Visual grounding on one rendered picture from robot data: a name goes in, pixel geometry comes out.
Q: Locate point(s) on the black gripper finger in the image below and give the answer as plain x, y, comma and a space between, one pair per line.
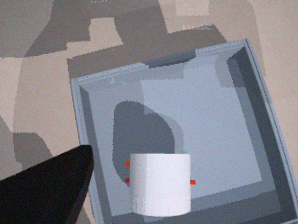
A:
49, 193

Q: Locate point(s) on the blue-grey square tray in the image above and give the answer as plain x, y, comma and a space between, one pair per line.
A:
211, 103

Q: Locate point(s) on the white cylinder with two slots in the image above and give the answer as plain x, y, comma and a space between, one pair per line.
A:
160, 185

